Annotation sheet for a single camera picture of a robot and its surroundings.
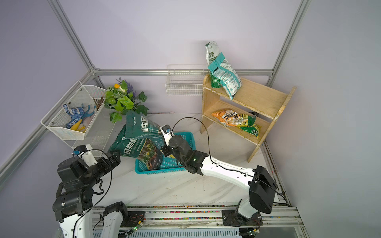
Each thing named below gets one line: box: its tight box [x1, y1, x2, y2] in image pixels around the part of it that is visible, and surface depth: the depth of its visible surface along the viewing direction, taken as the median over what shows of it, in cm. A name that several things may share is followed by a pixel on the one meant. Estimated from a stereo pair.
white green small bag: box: [205, 41, 220, 67], surface depth 68 cm
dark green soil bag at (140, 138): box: [107, 113, 166, 171], surface depth 75 cm
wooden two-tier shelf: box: [199, 73, 298, 164], surface depth 77 cm
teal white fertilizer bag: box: [208, 52, 244, 101], surface depth 69 cm
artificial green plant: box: [104, 76, 150, 123], surface depth 85 cm
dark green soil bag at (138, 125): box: [125, 110, 165, 140], surface depth 68 cm
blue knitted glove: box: [63, 103, 85, 129], surface depth 73 cm
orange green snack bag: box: [211, 109, 261, 138], surface depth 83 cm
